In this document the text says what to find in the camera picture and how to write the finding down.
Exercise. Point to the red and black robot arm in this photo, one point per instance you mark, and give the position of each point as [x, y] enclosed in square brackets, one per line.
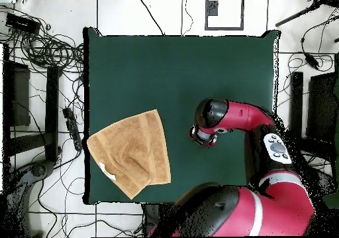
[264, 211]

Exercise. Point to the black pole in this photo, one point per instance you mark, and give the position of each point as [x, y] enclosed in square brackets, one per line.
[294, 16]

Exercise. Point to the grey square floor frame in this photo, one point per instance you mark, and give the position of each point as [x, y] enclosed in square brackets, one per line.
[212, 8]

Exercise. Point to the black upright bar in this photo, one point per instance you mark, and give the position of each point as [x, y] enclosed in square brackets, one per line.
[296, 102]

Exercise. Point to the orange terry towel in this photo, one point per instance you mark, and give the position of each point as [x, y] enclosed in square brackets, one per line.
[132, 147]

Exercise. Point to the black bar stand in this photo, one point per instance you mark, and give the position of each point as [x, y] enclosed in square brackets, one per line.
[51, 110]

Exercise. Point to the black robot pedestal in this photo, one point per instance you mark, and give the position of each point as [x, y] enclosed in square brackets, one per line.
[151, 216]

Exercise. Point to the dark green table cloth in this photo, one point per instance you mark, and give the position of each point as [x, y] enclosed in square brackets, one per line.
[159, 71]

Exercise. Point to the black power strip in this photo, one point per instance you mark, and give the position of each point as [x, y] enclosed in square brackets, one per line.
[72, 128]

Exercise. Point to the grey chair base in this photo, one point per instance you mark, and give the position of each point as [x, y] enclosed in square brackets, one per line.
[37, 170]

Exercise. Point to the black power adapter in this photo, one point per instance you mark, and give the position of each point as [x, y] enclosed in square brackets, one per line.
[312, 60]

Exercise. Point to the black flat panel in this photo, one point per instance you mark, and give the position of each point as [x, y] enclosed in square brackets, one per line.
[17, 94]
[321, 105]

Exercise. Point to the black electronics box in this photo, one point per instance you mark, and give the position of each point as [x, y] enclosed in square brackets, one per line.
[22, 23]

